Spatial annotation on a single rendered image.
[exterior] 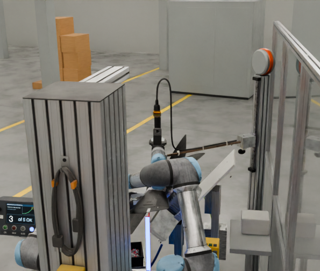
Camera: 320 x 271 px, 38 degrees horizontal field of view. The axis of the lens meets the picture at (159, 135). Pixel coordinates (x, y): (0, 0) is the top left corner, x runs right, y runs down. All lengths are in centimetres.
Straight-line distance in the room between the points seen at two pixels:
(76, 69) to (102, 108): 925
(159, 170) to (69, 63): 885
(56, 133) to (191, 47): 861
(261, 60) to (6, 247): 299
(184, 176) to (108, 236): 59
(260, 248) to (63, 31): 861
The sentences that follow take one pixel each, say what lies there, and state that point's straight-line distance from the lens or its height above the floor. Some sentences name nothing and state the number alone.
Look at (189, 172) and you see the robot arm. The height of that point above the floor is 157.
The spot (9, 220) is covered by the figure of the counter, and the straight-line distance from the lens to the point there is 266.
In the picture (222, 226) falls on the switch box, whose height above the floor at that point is 84.
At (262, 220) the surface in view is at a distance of 296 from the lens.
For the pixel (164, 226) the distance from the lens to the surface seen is 279.
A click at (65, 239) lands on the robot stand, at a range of 160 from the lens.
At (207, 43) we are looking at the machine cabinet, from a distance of 984.
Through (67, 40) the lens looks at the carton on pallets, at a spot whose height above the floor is 114.
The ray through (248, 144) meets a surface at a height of 138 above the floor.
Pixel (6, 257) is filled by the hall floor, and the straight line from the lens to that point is 457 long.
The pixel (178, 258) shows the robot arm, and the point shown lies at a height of 127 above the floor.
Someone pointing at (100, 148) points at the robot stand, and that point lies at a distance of 141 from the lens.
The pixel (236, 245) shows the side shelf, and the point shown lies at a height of 86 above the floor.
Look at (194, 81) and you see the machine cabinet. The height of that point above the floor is 30.
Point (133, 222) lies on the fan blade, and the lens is 288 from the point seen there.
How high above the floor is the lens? 236
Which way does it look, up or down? 18 degrees down
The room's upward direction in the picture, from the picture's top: 1 degrees counter-clockwise
